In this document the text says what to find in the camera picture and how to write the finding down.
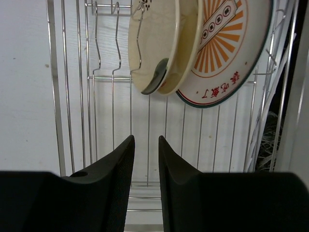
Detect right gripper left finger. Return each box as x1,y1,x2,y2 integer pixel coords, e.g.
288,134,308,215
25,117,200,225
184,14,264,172
0,135,135,232

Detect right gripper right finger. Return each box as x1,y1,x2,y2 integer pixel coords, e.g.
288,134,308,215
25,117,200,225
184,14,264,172
158,136,309,232

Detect cream plate floral print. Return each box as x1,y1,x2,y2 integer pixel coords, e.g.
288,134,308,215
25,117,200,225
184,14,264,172
157,0,204,96

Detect orange sunburst plate green rim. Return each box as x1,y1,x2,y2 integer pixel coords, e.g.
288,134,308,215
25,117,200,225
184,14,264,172
176,0,276,108

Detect cream plate black spot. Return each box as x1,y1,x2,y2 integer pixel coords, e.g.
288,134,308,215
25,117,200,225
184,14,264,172
128,0,180,95

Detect metal wire dish rack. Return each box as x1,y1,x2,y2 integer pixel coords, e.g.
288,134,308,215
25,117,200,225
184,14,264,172
46,0,300,225

